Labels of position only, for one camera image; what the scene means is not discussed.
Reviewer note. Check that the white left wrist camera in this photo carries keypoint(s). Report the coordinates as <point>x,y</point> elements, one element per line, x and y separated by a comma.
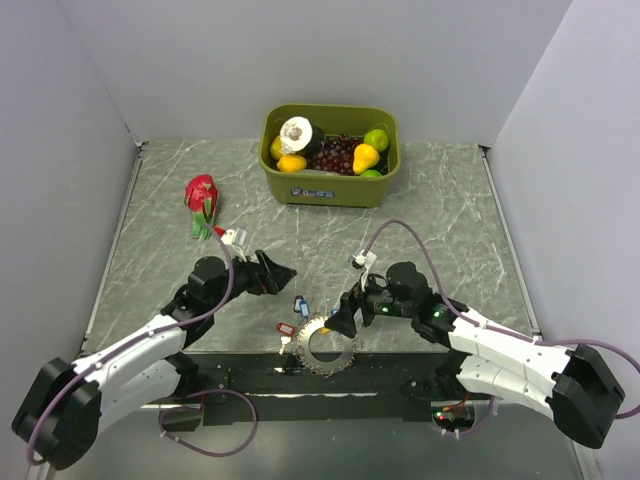
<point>233,242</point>

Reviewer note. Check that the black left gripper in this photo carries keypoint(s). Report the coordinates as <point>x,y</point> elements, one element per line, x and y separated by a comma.
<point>265,276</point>

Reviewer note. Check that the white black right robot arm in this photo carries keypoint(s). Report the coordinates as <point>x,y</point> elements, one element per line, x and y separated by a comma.
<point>573,387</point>

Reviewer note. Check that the orange yellow mango toy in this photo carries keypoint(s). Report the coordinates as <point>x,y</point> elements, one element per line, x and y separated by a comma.
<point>291,163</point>

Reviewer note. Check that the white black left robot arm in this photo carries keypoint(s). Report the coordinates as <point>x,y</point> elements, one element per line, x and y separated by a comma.
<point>70,404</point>

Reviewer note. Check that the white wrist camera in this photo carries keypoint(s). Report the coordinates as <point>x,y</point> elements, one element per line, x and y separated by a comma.
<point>233,242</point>
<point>363,261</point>

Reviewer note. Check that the white black cylinder roll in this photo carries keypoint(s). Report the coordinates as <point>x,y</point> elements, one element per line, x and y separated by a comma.
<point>299,135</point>

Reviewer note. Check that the large silver toothed keyring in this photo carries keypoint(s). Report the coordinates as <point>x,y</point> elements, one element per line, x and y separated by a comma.
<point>323,354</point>

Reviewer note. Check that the dark red grape bunch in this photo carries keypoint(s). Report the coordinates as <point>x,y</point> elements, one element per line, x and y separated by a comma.
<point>336,156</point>

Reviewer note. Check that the yellow pear toy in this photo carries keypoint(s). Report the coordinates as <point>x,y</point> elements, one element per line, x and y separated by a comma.
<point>365,157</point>

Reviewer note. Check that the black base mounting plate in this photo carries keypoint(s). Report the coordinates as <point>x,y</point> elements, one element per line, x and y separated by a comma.
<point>378,385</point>

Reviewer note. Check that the olive green plastic bin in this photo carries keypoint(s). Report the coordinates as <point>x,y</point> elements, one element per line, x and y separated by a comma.
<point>316,187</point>

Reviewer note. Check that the red tag key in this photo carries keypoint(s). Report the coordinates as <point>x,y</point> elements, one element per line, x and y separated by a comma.
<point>286,329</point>

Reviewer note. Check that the blue tag key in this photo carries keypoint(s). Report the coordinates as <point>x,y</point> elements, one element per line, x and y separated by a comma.
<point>301,306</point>

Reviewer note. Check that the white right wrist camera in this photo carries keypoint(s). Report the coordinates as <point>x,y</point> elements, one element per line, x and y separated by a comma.
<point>363,261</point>

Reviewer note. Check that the green lime toy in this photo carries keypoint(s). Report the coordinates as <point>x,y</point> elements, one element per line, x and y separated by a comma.
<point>378,139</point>

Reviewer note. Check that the aluminium rail frame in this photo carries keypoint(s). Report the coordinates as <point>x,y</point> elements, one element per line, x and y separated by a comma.
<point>46,472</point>

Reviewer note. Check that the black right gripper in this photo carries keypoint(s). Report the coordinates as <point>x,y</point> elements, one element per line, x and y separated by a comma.
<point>343,319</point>

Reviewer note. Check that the green fruit toy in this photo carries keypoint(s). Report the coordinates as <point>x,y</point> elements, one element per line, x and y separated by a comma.
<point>371,174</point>

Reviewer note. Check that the yellow lemon toy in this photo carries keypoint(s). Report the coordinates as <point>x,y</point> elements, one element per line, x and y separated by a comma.
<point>275,149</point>

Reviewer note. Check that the red dragon fruit toy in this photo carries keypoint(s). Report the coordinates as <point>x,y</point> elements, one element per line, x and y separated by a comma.
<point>201,197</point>

